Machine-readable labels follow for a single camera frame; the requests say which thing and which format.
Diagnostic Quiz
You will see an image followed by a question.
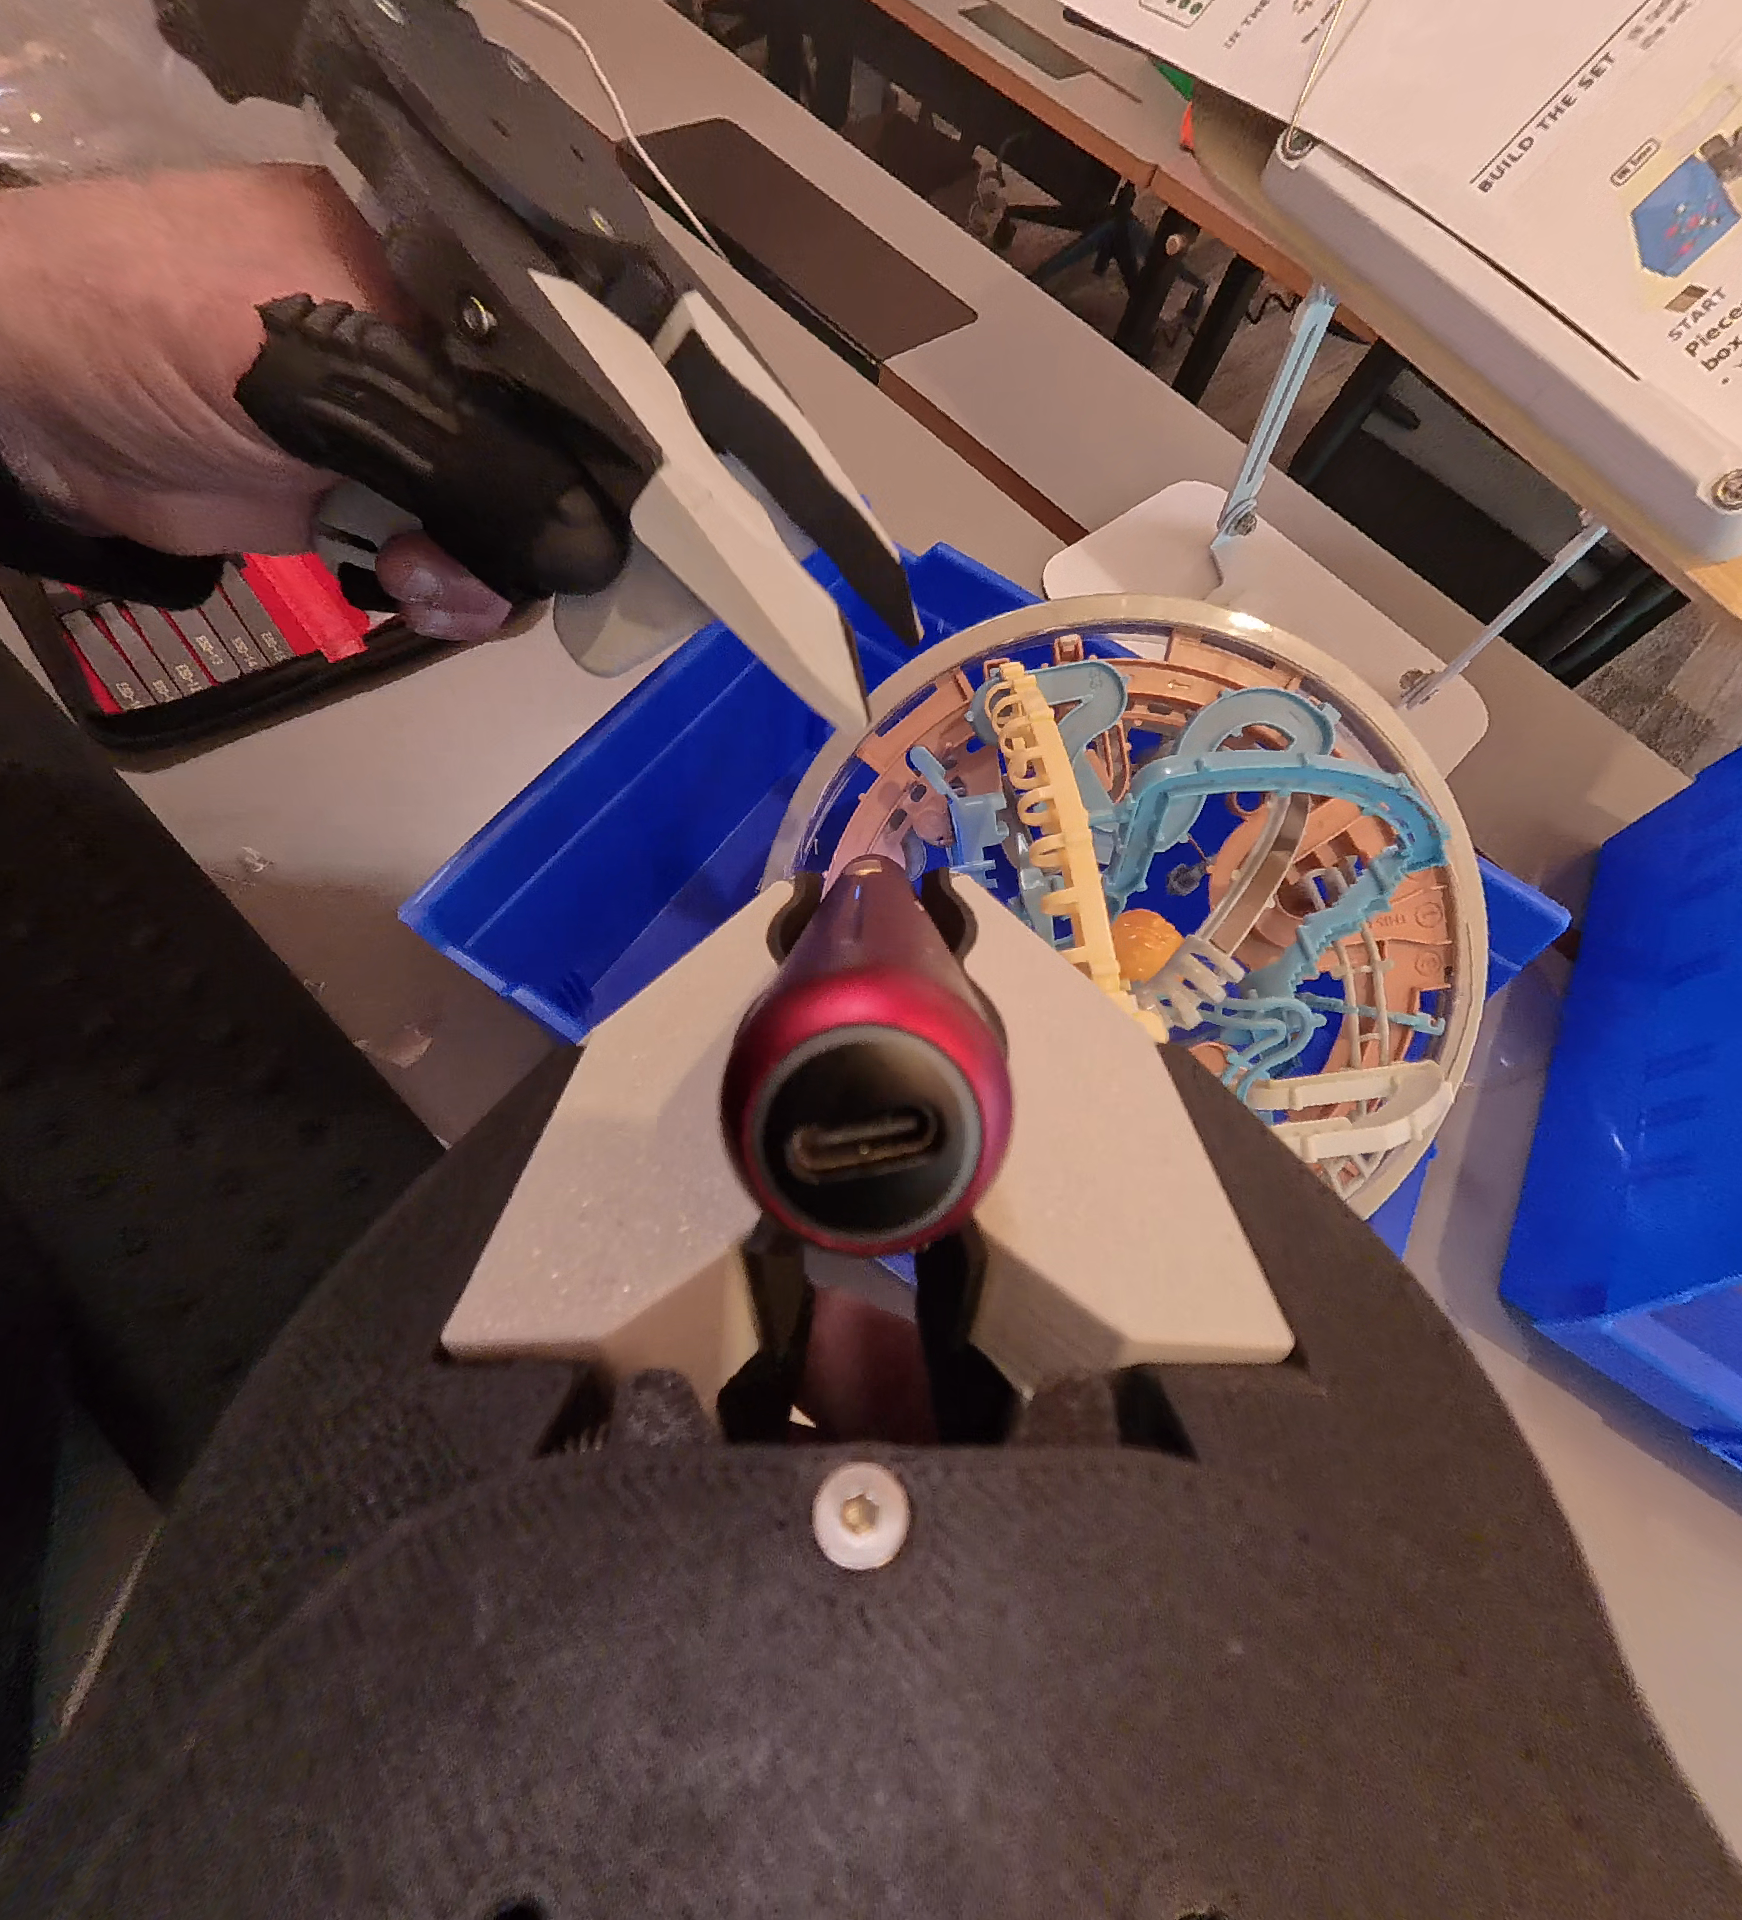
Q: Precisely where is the white cable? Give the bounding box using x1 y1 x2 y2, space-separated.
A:
511 0 731 227

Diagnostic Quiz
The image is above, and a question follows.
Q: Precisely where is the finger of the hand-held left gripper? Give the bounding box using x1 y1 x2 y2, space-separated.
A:
534 271 875 736
651 288 927 650

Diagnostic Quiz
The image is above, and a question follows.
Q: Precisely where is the black wrist rest pad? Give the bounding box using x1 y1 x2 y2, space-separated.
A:
0 569 445 1502

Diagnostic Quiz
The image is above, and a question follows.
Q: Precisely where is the clear plastic bag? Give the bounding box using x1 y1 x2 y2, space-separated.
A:
0 0 310 171

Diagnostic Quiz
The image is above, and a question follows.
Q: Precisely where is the clear ball maze puzzle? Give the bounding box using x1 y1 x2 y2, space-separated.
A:
766 595 1491 1224

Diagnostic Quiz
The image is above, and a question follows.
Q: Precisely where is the black square pad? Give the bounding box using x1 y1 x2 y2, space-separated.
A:
616 121 982 386

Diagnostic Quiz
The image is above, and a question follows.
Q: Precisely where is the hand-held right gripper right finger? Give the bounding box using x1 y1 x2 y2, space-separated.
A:
916 871 1297 1392

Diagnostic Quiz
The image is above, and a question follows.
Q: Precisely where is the red electric screwdriver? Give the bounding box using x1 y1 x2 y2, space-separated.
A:
720 854 1016 1260

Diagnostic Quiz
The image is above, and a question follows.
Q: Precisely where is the person's left hand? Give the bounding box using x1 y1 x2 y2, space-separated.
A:
0 163 521 645

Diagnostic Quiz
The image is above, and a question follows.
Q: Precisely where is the white document stand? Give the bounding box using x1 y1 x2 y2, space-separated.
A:
1043 126 1742 783

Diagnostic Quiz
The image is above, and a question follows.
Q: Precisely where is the instruction sheet board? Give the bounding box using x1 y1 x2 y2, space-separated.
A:
1057 0 1742 645

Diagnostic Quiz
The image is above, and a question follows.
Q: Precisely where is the blue plastic bin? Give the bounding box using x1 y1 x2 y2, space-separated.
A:
397 539 1575 1261
1497 689 1742 1532

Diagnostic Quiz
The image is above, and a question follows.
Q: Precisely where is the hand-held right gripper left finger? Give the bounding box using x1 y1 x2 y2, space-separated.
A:
439 873 823 1392

